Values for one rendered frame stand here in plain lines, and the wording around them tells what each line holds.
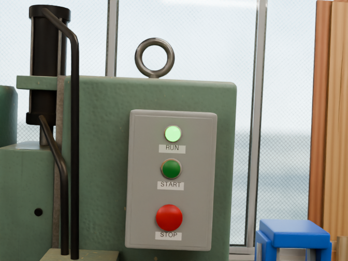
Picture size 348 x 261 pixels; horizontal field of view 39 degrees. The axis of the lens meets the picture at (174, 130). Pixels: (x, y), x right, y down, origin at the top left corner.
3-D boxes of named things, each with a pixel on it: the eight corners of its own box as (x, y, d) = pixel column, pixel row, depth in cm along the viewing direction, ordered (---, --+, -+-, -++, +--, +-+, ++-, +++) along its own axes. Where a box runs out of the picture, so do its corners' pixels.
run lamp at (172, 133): (163, 142, 56) (164, 124, 56) (181, 142, 56) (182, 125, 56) (163, 142, 55) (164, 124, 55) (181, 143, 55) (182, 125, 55)
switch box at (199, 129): (128, 235, 63) (133, 109, 62) (207, 238, 63) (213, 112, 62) (124, 249, 57) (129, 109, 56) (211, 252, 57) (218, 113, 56)
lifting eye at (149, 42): (133, 81, 74) (135, 37, 73) (174, 83, 74) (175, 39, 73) (132, 80, 72) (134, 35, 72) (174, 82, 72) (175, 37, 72)
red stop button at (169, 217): (155, 229, 57) (156, 203, 56) (182, 230, 57) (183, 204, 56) (155, 231, 55) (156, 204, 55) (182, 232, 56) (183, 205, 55)
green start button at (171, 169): (160, 178, 56) (161, 157, 56) (181, 179, 56) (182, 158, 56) (160, 179, 56) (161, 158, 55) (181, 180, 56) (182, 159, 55)
